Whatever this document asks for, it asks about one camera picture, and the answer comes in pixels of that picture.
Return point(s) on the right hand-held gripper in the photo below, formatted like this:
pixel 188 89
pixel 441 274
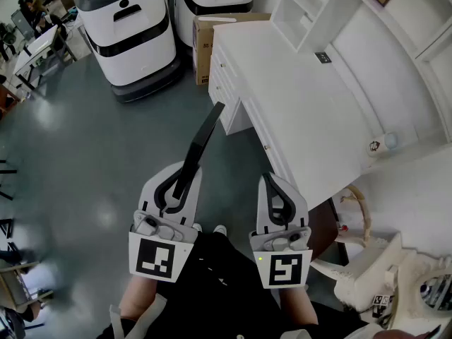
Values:
pixel 284 268

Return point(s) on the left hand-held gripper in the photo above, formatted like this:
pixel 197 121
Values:
pixel 155 260

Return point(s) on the black picture frame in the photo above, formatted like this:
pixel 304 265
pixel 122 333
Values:
pixel 197 143

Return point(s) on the person's right forearm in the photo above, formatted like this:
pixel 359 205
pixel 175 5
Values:
pixel 298 306

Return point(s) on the person's left forearm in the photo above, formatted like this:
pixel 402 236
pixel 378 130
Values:
pixel 137 298

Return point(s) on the white desk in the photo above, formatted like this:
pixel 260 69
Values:
pixel 300 118

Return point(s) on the person's left white shoe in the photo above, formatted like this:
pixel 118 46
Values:
pixel 197 228

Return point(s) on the person's white shoe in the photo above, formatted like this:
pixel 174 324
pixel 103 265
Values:
pixel 220 229
pixel 197 228

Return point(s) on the white ornate chair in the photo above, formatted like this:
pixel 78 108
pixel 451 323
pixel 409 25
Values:
pixel 325 231

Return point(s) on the person's right white shoe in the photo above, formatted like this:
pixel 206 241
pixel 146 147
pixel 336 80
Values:
pixel 220 229

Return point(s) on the person's black clothing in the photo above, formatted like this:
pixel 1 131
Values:
pixel 226 295

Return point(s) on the white cartoon mug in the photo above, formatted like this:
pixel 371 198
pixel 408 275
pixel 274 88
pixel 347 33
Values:
pixel 378 146

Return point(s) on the spare hand-held gripper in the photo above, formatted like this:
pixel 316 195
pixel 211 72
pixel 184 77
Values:
pixel 381 304

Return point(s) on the brown cardboard box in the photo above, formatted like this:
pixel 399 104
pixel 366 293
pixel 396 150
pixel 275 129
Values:
pixel 203 48

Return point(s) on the white and black robot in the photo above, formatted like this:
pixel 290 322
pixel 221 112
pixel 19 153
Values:
pixel 130 44
pixel 212 9

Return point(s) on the black spiral notebook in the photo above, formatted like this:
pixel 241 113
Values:
pixel 323 57

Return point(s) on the white work table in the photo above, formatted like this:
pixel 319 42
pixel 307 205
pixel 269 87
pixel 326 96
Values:
pixel 39 48

